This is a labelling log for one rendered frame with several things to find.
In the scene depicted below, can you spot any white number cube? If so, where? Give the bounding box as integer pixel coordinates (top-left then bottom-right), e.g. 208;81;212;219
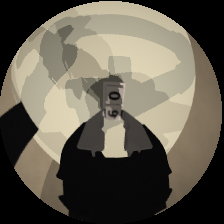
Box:
105;85;124;104
105;104;122;120

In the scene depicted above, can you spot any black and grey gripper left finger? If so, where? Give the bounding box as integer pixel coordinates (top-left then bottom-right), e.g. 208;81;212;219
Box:
56;109;105;180

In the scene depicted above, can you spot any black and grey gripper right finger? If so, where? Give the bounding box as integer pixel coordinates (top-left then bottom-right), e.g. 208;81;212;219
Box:
121;110;172;175

